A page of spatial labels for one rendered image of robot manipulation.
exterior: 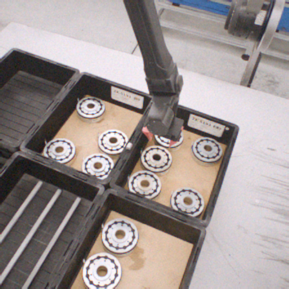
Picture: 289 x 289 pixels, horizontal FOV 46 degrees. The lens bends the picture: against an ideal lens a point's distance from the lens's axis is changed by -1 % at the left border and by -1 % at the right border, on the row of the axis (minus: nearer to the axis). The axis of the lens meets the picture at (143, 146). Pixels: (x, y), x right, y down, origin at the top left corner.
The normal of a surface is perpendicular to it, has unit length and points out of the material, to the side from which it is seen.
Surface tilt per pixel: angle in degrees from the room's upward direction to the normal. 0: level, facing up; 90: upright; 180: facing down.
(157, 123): 90
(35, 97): 0
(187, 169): 0
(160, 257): 0
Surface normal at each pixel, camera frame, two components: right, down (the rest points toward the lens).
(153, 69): -0.29, 0.84
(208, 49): 0.07, -0.60
